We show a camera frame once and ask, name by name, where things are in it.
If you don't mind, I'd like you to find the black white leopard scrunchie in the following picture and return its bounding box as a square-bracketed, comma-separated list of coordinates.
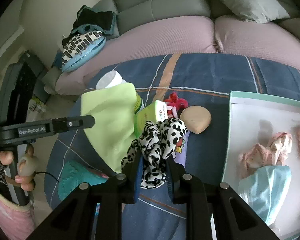
[121, 118, 188, 189]

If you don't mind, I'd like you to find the green tissue pack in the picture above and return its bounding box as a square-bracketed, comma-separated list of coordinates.
[134, 100, 168, 138]

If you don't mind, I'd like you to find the lime green cloth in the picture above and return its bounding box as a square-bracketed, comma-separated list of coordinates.
[81, 83, 137, 173]

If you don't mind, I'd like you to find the red pink plush doll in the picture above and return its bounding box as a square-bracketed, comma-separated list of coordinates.
[164, 92, 189, 119]

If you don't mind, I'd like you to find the light blue face mask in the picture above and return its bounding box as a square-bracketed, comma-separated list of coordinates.
[238, 166, 292, 225]

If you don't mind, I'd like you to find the white plastic pill bottle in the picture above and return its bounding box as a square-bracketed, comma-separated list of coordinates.
[95, 70, 144, 114]

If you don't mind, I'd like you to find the pink sleeve forearm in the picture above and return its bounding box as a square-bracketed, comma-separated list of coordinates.
[0, 181, 36, 239]

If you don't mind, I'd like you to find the person's left hand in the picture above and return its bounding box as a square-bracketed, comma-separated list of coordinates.
[0, 144, 35, 191]

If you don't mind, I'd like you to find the purple cartoon snack packet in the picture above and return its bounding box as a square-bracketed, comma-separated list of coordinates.
[172, 131, 190, 166]

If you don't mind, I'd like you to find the dark grey appliance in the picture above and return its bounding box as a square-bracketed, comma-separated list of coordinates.
[0, 50, 50, 126]

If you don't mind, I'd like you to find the teal towel with pink patch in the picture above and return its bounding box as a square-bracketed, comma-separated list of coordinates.
[58, 161, 109, 201]

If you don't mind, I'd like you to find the beige oval sponge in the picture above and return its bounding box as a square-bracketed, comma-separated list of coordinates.
[180, 106, 212, 134]

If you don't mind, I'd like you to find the blue patterned cushion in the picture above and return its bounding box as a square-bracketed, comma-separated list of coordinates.
[61, 31, 106, 73]

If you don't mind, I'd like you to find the dark teal folded blanket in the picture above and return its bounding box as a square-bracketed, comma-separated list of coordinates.
[69, 5, 116, 37]

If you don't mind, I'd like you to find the grey leather sofa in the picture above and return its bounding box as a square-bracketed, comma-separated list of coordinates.
[43, 0, 300, 94]

